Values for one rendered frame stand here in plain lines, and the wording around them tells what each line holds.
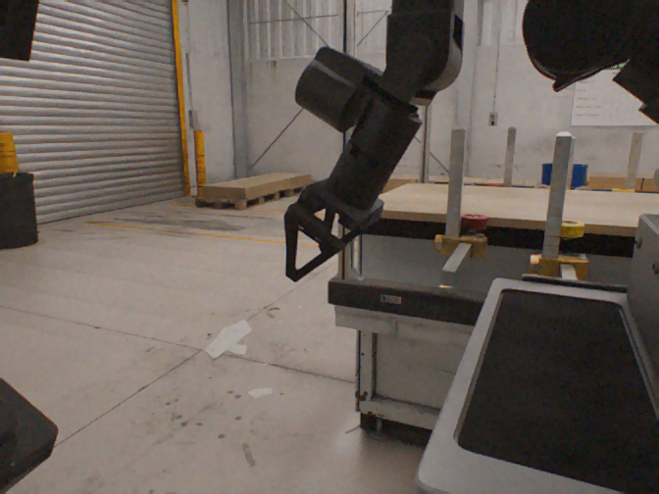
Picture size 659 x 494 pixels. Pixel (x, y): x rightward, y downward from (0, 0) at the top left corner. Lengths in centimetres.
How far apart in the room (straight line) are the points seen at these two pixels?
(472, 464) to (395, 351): 161
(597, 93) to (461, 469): 836
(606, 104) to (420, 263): 707
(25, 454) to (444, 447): 15
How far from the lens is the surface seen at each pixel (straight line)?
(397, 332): 151
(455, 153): 133
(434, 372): 179
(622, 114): 852
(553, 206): 132
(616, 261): 159
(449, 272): 107
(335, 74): 50
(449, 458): 19
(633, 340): 32
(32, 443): 22
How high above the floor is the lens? 116
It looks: 14 degrees down
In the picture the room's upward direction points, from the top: straight up
